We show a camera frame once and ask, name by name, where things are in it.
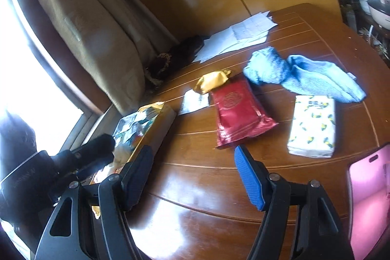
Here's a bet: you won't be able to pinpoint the dark jar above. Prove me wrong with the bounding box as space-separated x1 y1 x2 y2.
339 0 361 29

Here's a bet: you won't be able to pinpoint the white yellow-print tissue pack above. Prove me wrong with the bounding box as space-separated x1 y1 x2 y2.
287 94 336 159

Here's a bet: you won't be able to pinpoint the white bowl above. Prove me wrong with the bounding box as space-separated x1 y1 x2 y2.
366 0 390 29

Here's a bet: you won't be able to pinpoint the white paper sheets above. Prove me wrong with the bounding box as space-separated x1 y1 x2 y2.
191 10 278 63

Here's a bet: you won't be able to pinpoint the white packet black label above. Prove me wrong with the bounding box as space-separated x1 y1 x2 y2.
178 89 211 116

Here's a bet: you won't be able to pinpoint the crumpled white paper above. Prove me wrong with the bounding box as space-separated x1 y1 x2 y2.
104 143 133 178

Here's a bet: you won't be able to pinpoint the dark red foil packet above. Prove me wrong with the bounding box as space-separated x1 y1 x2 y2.
210 75 280 150

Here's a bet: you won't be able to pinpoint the pink smartphone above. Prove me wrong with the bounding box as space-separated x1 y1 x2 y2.
347 144 390 260

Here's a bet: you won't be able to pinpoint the small blue towel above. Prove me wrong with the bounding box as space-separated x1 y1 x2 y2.
243 47 291 87

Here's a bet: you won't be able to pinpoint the window frame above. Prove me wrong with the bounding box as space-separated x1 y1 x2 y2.
0 0 115 163

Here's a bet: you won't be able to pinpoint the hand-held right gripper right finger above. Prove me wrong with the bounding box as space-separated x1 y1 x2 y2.
234 145 355 260

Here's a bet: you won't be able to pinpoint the large blue towel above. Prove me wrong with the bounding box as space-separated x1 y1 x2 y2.
280 54 367 104

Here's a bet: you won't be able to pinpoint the gold cardboard box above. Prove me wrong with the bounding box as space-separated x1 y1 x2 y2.
88 101 178 219

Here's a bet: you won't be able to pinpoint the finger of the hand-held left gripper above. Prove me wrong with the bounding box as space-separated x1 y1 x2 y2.
71 134 116 172

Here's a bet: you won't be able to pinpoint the gold foil packet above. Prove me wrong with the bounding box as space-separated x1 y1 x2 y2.
194 69 233 95

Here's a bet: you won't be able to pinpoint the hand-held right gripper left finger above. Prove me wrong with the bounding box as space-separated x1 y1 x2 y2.
35 145 154 260

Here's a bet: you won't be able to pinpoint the beige curtain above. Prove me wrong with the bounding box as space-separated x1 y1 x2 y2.
26 0 181 115

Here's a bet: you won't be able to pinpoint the dark fringed cloth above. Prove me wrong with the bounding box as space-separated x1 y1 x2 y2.
146 35 205 87

